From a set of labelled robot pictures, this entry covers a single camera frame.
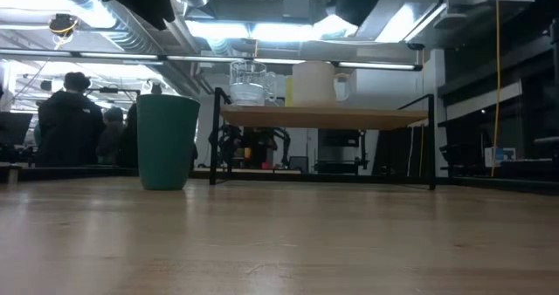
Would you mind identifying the black equipment stand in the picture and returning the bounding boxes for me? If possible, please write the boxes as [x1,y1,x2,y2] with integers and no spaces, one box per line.
[313,128,370,175]

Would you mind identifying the blue-green plastic cup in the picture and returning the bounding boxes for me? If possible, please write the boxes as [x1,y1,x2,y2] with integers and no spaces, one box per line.
[135,93,202,191]

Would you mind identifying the black bar with light strips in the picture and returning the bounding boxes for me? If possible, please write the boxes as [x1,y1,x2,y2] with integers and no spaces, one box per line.
[0,48,424,72]

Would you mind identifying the black yellow cord reel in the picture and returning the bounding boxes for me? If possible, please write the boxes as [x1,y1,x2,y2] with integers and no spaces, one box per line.
[47,13,80,38]

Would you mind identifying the person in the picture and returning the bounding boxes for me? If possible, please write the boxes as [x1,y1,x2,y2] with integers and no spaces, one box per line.
[96,106,128,165]
[34,71,106,168]
[117,102,139,168]

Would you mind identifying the wooden shelf with black frame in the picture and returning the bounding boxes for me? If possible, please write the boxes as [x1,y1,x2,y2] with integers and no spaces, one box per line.
[208,86,438,191]

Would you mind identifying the pale yellow mug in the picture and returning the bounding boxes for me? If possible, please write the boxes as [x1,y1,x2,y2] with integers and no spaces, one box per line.
[291,60,353,108]

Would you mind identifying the white box with blue label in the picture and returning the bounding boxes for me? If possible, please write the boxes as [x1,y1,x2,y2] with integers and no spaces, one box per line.
[483,146,517,168]

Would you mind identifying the black background robot arms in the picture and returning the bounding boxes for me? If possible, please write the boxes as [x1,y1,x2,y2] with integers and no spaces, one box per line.
[209,124,292,170]

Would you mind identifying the silver ventilation duct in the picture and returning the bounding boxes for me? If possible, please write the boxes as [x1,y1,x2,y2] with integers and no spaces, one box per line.
[34,0,210,98]

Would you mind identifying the black monitor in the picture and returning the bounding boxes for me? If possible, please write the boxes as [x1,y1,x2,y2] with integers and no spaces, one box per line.
[0,111,34,148]

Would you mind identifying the black aluminium table frame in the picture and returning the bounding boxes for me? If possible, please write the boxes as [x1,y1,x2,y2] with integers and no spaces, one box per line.
[0,164,559,196]

